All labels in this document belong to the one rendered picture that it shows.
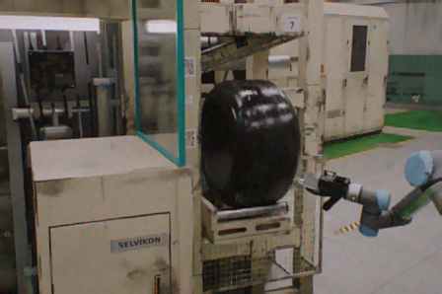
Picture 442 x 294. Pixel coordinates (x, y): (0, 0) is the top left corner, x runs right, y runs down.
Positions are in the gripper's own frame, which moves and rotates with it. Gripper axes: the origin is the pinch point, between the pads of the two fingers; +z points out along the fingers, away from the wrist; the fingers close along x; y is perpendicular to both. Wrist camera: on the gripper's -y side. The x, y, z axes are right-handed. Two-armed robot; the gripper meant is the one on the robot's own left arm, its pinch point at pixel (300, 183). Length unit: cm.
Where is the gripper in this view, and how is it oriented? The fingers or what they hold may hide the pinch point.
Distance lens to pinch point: 210.9
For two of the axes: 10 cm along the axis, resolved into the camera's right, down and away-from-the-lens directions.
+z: -8.8, -2.2, 4.3
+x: -4.8, 4.8, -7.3
